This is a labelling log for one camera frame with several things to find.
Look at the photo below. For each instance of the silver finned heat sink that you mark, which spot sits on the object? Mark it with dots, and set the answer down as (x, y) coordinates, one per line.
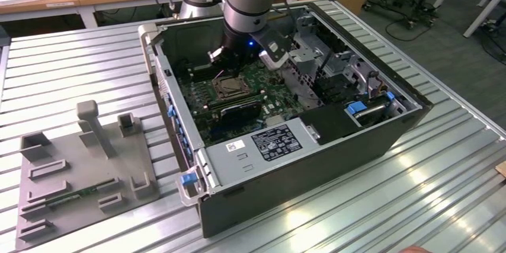
(277, 121)

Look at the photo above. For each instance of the black graphics card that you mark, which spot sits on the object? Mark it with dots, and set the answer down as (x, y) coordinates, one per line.
(240, 113)

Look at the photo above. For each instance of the CPU socket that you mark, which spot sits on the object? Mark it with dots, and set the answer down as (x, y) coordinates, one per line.
(220, 96)

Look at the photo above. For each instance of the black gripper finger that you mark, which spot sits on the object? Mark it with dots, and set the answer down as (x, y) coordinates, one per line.
(236, 71)

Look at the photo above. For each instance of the blue disk carrier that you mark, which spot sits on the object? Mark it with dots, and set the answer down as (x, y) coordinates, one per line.
(356, 108)

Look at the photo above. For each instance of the blue slot retainer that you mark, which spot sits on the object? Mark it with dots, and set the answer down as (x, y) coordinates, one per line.
(170, 110)

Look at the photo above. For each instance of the grey parts rack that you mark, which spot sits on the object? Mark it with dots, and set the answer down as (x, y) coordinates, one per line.
(87, 170)

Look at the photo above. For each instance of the black plastic shroud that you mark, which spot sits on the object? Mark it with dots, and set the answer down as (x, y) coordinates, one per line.
(328, 125)

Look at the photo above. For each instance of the blue case latch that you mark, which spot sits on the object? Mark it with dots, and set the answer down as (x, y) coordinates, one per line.
(188, 179)

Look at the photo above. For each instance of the silver drive cage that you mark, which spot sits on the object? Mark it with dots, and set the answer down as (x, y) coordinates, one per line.
(306, 54)

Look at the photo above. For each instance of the silver CPU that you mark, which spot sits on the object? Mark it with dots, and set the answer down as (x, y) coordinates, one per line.
(232, 87)

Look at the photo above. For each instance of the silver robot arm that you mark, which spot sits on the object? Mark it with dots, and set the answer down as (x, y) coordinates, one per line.
(249, 4)

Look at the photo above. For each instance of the small blue clip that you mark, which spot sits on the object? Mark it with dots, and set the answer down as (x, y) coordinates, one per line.
(390, 96)

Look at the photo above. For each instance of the dark wrist camera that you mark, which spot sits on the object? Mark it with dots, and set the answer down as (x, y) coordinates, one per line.
(216, 56)

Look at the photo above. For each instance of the grey power supply unit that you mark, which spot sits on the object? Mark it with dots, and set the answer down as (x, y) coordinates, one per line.
(233, 161)

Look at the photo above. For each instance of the black PC case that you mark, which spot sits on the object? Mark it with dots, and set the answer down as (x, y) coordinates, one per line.
(297, 182)

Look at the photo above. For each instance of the pale wooden block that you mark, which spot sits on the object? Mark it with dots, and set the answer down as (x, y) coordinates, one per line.
(501, 173)

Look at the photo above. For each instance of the silver drive bracket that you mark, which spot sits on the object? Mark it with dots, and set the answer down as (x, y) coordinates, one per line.
(356, 69)

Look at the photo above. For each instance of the green motherboard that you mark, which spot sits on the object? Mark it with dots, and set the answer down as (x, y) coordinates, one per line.
(277, 93)

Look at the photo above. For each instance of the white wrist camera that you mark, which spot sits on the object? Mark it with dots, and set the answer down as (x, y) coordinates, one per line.
(274, 60)

